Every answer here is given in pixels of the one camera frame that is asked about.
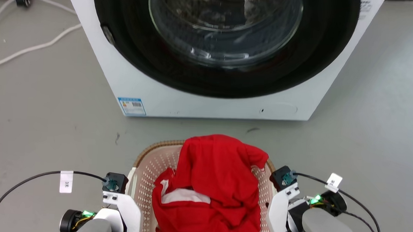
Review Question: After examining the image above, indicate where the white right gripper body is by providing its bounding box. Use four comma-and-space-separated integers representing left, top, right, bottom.
265, 181, 301, 232

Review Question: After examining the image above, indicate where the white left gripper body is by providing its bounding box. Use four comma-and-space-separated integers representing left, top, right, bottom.
92, 191, 143, 232

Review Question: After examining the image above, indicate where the beige perforated laundry basket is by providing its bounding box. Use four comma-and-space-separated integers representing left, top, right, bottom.
124, 137, 280, 232

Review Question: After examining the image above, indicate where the white garment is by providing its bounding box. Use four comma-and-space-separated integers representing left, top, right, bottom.
160, 179, 212, 206

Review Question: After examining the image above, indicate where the red garment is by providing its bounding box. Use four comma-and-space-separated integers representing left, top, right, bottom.
150, 131, 270, 232

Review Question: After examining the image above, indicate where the blue energy label sticker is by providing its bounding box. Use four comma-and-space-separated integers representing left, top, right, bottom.
117, 97, 147, 117

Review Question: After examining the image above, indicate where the white front-load washing machine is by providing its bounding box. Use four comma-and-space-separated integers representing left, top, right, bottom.
56, 0, 386, 130

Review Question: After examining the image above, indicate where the black round washer door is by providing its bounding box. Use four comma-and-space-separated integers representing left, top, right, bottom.
88, 0, 361, 105

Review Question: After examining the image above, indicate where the white cable tag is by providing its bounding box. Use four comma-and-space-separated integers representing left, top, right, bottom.
324, 172, 343, 194
59, 171, 74, 194

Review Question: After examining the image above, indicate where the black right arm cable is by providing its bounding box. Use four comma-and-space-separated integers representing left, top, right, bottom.
291, 172, 386, 232

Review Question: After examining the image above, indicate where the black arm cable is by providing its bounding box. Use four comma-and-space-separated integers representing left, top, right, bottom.
291, 172, 386, 232
0, 167, 108, 232

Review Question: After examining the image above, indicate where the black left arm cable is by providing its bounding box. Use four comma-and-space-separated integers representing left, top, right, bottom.
0, 167, 108, 232

